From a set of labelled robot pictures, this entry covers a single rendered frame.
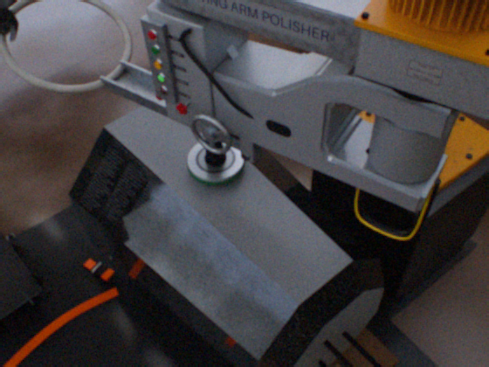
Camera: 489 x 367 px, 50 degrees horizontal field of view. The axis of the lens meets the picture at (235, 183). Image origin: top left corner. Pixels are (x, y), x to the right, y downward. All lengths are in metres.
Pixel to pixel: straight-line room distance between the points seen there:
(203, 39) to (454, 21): 0.65
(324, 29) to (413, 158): 0.40
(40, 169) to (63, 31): 1.48
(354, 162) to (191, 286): 0.78
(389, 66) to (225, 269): 0.95
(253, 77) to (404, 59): 0.49
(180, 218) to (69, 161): 1.61
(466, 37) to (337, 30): 0.27
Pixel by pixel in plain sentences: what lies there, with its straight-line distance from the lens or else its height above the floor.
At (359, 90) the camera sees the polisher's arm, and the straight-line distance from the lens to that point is 1.29.
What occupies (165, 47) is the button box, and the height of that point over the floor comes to 1.49.
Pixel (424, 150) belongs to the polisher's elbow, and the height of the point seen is 1.42.
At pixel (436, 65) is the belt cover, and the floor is 1.70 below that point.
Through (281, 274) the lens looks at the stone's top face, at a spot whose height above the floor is 0.87.
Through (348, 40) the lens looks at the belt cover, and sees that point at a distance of 1.21.
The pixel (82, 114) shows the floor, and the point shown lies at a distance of 3.73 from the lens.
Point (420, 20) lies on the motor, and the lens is 1.12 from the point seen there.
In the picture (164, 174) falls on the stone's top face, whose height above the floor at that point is 0.87.
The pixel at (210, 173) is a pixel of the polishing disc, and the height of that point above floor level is 0.92.
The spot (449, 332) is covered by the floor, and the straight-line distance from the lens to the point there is 2.74.
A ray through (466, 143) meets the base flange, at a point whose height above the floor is 0.78.
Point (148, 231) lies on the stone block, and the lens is 2.05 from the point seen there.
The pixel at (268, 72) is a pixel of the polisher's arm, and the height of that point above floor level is 1.44.
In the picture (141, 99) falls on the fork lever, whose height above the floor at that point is 1.15.
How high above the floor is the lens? 2.37
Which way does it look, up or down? 50 degrees down
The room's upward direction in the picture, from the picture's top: 5 degrees counter-clockwise
